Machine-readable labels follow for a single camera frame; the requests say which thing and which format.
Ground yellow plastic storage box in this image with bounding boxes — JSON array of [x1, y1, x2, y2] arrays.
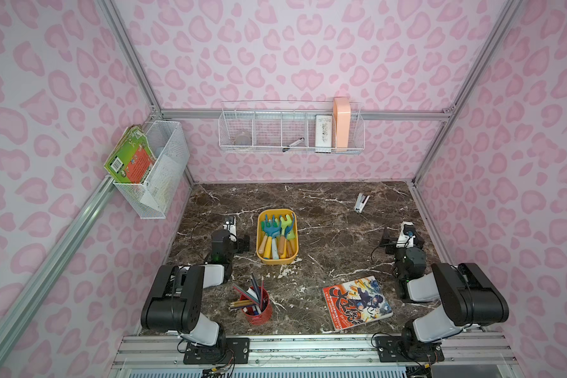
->
[[256, 209, 299, 266]]

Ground blue rake yellow handle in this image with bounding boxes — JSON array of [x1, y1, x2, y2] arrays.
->
[[263, 217, 280, 259], [258, 217, 276, 259]]

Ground light blue rake white handle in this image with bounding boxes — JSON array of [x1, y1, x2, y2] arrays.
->
[[270, 220, 280, 260]]

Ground light green rake wooden handle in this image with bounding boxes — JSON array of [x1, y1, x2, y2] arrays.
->
[[277, 214, 293, 259]]

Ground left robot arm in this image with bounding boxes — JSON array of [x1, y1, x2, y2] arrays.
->
[[140, 216, 249, 352]]

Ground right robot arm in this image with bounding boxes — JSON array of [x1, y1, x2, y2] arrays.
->
[[376, 221, 510, 362]]

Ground pink box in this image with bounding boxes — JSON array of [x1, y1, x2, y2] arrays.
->
[[332, 97, 351, 151]]

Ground white blue stapler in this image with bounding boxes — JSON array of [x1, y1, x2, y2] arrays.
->
[[354, 193, 370, 214]]

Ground white paper sheet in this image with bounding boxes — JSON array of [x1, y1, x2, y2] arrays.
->
[[140, 152, 188, 214]]

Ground red pencil cup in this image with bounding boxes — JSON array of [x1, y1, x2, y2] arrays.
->
[[242, 288, 273, 326]]

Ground red comic book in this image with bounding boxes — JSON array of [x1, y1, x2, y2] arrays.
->
[[322, 276, 393, 332]]

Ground grey round tin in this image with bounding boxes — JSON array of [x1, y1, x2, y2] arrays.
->
[[234, 132, 252, 146]]

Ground black silver pen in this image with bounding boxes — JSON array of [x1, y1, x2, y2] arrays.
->
[[282, 138, 305, 153]]

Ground green red book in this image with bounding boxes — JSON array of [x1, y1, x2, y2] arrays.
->
[[104, 125, 157, 184]]

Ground white card pack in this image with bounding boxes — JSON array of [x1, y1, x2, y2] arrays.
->
[[315, 115, 333, 153]]

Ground white mesh wall basket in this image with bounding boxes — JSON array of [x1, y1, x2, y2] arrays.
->
[[104, 121, 190, 220]]

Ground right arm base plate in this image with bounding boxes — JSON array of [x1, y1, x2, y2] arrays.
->
[[371, 333, 445, 364]]

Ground white wire wall shelf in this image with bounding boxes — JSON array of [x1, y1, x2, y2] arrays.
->
[[218, 101, 365, 154]]

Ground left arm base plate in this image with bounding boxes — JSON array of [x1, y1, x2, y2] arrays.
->
[[183, 337, 250, 365]]

